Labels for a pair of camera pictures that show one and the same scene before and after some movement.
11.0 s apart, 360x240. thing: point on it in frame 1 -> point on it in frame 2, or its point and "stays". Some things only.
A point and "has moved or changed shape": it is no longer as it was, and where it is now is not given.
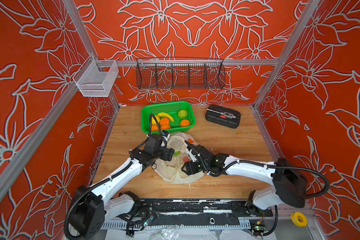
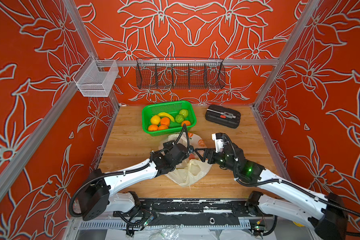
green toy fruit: x=182 y=113 stays
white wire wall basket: x=96 y=78 stays
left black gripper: x=168 y=153 -> x=170 y=144
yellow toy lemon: x=153 y=120 stays
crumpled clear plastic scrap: x=167 y=232 stays
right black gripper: x=187 y=166 -> x=204 y=150
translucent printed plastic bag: x=172 y=171 has moved or changed shape
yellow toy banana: x=164 y=114 stays
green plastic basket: x=171 y=116 stays
